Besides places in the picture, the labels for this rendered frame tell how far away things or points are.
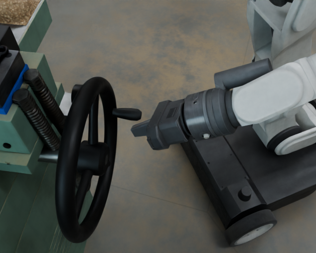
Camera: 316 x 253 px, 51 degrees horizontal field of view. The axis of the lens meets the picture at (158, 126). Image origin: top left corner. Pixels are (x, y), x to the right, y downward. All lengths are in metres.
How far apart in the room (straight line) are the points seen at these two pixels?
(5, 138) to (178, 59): 1.50
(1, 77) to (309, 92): 0.44
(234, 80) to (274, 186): 0.82
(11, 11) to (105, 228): 0.93
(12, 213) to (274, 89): 0.56
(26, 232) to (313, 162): 1.08
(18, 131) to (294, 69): 0.41
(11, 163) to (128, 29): 1.67
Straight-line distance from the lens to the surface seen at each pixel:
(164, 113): 0.64
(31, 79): 0.52
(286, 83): 0.53
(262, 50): 0.99
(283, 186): 1.36
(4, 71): 0.51
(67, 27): 2.23
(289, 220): 1.51
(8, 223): 0.76
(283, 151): 1.31
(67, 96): 0.96
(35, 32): 0.77
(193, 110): 0.58
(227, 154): 1.35
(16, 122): 0.51
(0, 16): 0.77
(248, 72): 0.58
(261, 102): 0.54
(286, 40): 0.81
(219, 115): 0.57
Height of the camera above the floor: 1.33
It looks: 55 degrees down
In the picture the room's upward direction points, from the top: straight up
